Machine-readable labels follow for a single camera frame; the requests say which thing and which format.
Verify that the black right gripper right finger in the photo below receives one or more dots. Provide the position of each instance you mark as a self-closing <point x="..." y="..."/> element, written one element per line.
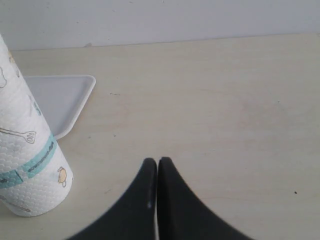
<point x="181" y="215"/>

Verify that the white rectangular tray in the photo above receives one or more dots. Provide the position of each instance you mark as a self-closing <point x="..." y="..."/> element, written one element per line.
<point x="61" y="98"/>

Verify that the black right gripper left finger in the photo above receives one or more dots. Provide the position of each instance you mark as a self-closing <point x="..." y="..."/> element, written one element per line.
<point x="132" y="217"/>

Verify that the printed white paper towel roll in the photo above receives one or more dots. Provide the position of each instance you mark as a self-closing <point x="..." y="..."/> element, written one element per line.
<point x="35" y="176"/>

